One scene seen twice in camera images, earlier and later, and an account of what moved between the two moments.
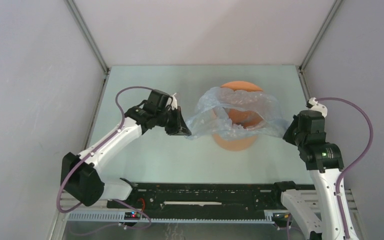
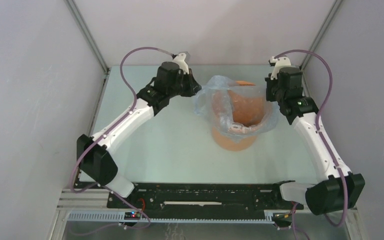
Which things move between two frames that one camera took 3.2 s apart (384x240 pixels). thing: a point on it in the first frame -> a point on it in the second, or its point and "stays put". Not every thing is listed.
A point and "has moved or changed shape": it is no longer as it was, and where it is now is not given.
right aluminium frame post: x=335 y=7 stays put
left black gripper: x=179 y=128 -> x=193 y=86
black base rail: x=203 y=200 stays put
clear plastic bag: x=225 y=115 has moved or changed shape
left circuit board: x=132 y=215 stays put
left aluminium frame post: x=76 y=13 stays put
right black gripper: x=288 y=136 -> x=270 y=82
